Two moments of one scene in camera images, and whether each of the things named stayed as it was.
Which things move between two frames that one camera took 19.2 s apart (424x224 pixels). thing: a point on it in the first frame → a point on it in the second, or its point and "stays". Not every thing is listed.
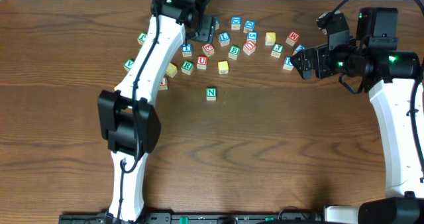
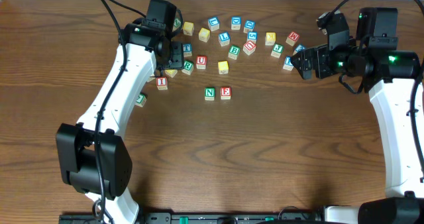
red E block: [208, 49] → [226, 93]
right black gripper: [318, 62] stays
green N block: [211, 93] stays
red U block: [202, 62] stays
